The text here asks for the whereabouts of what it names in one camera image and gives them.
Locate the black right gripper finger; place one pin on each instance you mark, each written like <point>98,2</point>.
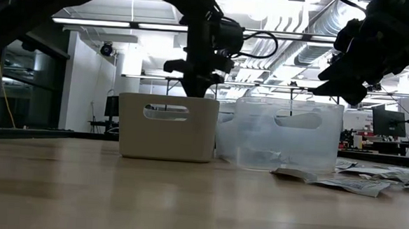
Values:
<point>346,91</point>
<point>349,69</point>

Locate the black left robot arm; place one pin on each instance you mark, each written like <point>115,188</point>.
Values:
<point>38,7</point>

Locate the black ceiling spotlight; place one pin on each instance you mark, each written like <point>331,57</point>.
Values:
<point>376,87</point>

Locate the white cup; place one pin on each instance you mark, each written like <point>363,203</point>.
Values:
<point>358,141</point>

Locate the black computer monitor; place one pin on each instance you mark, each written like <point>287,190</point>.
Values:
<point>388,122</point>
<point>112,106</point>

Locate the dark background desk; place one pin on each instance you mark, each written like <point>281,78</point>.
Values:
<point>392,145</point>
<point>104,124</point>

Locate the white packet black text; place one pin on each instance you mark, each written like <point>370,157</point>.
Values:
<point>345,164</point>
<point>368,170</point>
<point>351,186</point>

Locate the light grey plastic bin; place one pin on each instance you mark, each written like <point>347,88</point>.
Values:
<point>168,140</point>

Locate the clear plastic bin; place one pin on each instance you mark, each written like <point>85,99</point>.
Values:
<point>287,147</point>

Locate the linear ceiling light fixture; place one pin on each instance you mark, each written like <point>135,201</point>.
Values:
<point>90,22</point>

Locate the black ceiling camera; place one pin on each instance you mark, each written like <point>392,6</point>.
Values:
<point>106,49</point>
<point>334,59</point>

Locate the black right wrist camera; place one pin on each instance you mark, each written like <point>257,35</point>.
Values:
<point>347,34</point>

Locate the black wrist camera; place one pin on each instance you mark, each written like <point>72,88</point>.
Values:
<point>347,34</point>
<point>229,37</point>

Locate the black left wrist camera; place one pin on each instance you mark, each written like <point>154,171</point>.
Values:
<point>229,37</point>

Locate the black background rig frame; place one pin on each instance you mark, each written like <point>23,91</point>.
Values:
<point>150,77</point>

